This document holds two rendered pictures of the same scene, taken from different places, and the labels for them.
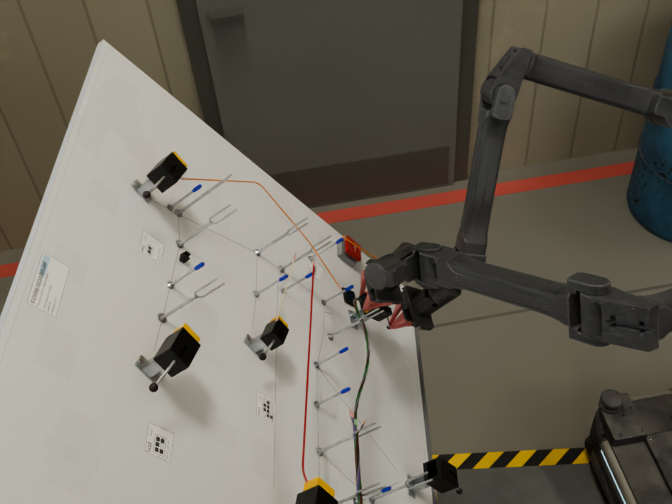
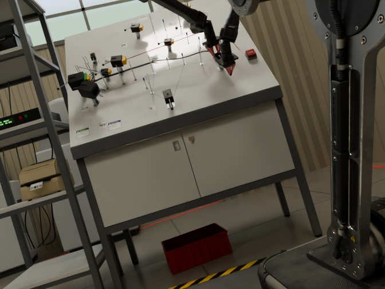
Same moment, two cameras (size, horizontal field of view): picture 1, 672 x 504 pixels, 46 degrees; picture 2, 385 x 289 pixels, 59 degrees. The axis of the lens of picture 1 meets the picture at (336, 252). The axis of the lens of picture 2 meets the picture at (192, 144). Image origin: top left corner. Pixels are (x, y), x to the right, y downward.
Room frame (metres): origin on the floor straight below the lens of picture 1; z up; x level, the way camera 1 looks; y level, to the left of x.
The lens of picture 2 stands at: (0.68, -1.99, 0.70)
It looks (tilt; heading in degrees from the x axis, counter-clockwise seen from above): 0 degrees down; 85
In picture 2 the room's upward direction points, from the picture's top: 17 degrees counter-clockwise
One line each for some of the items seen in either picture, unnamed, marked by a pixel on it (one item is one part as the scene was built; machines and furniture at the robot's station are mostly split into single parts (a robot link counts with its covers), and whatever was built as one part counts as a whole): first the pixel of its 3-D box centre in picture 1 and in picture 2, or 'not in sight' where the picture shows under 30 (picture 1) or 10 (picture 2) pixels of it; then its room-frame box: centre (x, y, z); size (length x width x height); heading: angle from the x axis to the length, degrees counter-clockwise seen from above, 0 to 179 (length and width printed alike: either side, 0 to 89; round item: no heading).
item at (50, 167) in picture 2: not in sight; (46, 177); (-0.01, 0.06, 0.76); 0.30 x 0.21 x 0.20; 90
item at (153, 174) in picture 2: not in sight; (142, 178); (0.53, -0.10, 0.60); 0.55 x 0.02 x 0.39; 177
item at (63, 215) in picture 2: not in sight; (87, 170); (-0.13, 1.70, 0.76); 0.77 x 0.69 x 1.52; 5
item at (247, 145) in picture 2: not in sight; (238, 148); (1.08, -0.14, 0.60); 0.55 x 0.03 x 0.39; 177
